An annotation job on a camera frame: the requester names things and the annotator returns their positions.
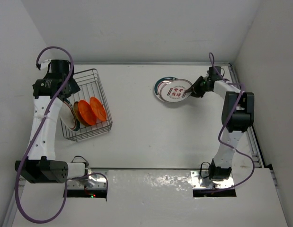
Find metal wire dish rack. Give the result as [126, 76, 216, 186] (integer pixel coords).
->
[60, 69, 113, 142]

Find olive brown plate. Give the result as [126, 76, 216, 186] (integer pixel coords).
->
[73, 101, 88, 126]

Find metal base plate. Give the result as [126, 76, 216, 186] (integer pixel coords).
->
[190, 169, 234, 190]
[67, 173, 108, 191]

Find white plate green red rim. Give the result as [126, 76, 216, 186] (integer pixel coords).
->
[59, 100, 80, 131]

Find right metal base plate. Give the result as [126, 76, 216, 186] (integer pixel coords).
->
[190, 169, 234, 190]

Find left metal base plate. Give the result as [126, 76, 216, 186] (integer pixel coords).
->
[67, 173, 108, 191]

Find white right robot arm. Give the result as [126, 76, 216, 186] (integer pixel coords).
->
[187, 66, 255, 181]

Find white front foam board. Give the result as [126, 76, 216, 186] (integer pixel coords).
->
[9, 168, 291, 227]

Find white plate teal maroon rim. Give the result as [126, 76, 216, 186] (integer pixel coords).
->
[153, 77, 177, 102]

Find white plate red characters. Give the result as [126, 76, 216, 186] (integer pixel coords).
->
[159, 79, 192, 103]

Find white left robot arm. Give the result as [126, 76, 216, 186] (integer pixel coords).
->
[15, 60, 87, 183]

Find small orange plate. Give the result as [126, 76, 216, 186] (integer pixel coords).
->
[89, 97, 107, 122]

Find large orange plate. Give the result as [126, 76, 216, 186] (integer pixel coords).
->
[78, 100, 97, 125]

